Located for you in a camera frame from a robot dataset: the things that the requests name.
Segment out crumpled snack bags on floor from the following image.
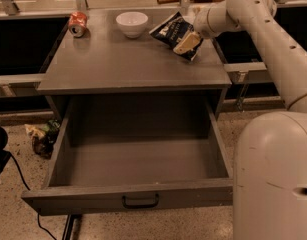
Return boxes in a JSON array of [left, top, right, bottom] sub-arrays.
[[25, 119, 60, 159]]

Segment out black pole under drawer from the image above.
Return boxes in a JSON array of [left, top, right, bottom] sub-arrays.
[[62, 215, 82, 240]]

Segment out black cable on floor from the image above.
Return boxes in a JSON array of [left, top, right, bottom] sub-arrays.
[[8, 151, 58, 240]]

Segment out grey open drawer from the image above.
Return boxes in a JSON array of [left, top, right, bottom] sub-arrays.
[[22, 94, 233, 215]]

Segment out white ceramic bowl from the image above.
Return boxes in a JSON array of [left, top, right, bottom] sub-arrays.
[[116, 12, 148, 38]]

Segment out grey cabinet counter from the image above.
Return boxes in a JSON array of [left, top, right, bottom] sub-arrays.
[[36, 6, 232, 121]]

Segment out black drawer handle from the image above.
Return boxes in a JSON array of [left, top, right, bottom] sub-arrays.
[[121, 194, 160, 209]]

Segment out blue Kettle chip bag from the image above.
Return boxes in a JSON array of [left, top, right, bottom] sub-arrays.
[[149, 12, 203, 61]]

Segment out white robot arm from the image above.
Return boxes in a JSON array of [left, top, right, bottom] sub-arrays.
[[192, 0, 307, 240]]

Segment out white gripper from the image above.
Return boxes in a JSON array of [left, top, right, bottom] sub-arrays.
[[173, 7, 213, 55]]

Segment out orange soda can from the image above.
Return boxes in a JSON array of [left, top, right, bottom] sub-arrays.
[[68, 11, 87, 38]]

